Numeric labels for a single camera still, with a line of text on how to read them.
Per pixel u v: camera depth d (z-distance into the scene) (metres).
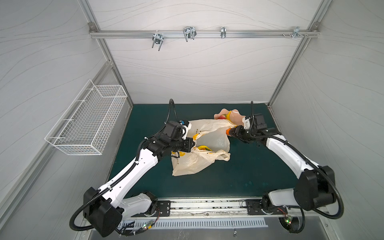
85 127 0.68
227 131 0.90
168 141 0.57
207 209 0.75
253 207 0.74
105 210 0.37
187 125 0.69
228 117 1.08
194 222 0.70
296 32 0.76
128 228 0.70
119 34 0.78
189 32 0.76
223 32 0.78
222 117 1.06
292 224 0.72
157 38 0.79
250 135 0.65
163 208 0.74
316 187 0.42
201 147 0.93
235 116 1.10
